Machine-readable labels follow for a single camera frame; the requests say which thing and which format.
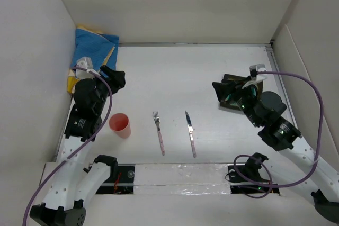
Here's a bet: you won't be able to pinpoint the pink plastic cup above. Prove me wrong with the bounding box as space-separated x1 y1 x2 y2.
109 113 131 139

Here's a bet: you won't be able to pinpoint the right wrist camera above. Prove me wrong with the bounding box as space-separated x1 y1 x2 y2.
242 64 267 89

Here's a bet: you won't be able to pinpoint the blue Pikachu placemat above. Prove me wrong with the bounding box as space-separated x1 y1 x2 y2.
66 23 120 94

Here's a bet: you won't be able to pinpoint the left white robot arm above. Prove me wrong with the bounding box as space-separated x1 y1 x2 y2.
22 65 126 225

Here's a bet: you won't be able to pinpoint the square green ceramic plate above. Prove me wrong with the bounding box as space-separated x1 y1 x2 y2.
212 74 263 111

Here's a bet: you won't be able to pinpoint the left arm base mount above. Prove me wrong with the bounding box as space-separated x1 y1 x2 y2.
96 164 135 195

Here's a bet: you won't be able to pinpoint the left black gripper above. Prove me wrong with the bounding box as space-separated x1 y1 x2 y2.
86 66 124 114

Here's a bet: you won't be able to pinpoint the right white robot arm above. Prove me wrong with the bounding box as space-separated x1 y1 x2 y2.
212 71 338 223

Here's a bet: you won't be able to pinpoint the knife with pink handle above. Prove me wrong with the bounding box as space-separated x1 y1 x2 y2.
185 111 197 158

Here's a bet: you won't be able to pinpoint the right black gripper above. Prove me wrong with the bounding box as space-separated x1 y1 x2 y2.
210 75 261 127

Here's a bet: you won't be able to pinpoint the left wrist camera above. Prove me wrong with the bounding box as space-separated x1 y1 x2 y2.
74 57 93 79

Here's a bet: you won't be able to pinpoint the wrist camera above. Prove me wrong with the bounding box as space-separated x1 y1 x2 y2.
74 57 93 79
242 64 267 89

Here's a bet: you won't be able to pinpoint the fork with pink handle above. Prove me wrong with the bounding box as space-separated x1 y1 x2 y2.
153 111 165 156

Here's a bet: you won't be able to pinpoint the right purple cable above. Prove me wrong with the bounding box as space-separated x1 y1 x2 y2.
234 71 325 198

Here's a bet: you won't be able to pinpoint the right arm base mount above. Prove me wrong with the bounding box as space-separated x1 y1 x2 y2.
225 165 280 196

